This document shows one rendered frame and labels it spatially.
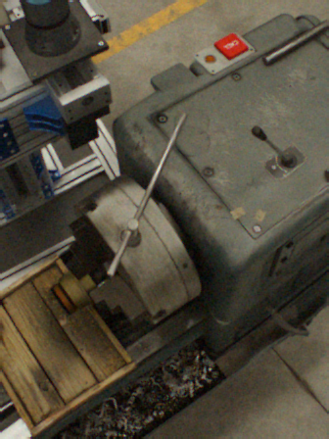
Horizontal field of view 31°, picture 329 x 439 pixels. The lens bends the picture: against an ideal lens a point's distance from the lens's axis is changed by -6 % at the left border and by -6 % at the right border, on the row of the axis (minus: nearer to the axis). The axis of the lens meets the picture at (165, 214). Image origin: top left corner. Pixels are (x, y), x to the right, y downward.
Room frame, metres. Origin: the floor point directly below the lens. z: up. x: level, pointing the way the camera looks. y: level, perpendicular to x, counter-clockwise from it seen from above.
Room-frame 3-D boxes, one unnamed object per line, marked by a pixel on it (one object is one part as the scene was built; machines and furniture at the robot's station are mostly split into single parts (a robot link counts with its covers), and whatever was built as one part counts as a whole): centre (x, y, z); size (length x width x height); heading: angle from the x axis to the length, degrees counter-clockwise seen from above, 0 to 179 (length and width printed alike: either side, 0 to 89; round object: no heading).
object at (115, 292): (0.41, 0.10, 1.09); 0.12 x 0.11 x 0.05; 32
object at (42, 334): (0.38, 0.32, 0.89); 0.36 x 0.30 x 0.04; 32
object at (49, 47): (1.12, 0.27, 1.21); 0.15 x 0.15 x 0.10
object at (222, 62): (0.94, -0.16, 1.23); 0.13 x 0.08 x 0.05; 122
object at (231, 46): (0.96, -0.18, 1.26); 0.06 x 0.06 x 0.02; 32
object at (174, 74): (0.86, -0.04, 1.24); 0.09 x 0.08 x 0.03; 122
